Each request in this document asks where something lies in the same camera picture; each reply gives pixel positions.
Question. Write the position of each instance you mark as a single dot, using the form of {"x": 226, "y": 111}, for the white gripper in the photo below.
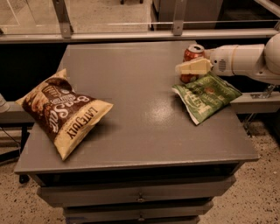
{"x": 219, "y": 61}

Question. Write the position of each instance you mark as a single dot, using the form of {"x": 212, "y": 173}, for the orange soda can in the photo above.
{"x": 191, "y": 52}

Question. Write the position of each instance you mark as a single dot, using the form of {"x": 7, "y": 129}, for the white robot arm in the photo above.
{"x": 258, "y": 62}

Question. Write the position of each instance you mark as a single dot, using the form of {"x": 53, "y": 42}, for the green jalapeno chip bag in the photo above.
{"x": 206, "y": 96}

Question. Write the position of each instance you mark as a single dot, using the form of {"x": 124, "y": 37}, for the brown Late July chip bag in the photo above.
{"x": 64, "y": 115}

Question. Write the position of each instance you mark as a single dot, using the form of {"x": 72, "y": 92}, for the grey cabinet behind glass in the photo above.
{"x": 199, "y": 14}

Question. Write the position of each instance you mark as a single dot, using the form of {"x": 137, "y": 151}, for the grey upper drawer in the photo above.
{"x": 94, "y": 195}

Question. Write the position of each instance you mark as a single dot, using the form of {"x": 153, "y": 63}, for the grey drawer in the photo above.
{"x": 94, "y": 195}
{"x": 132, "y": 212}

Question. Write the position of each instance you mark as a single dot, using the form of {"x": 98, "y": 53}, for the grey lower drawer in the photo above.
{"x": 132, "y": 212}

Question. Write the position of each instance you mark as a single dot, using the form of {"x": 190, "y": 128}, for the metal lower drawer knob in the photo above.
{"x": 141, "y": 218}

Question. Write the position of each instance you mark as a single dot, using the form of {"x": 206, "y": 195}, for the right metal railing post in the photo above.
{"x": 179, "y": 16}

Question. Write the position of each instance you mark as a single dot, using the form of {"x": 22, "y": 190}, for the metal railing post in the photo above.
{"x": 179, "y": 16}
{"x": 65, "y": 26}

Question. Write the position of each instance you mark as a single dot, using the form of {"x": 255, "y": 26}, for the horizontal metal window rail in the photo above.
{"x": 139, "y": 36}

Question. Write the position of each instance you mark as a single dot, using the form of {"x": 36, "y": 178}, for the left metal railing post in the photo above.
{"x": 65, "y": 26}

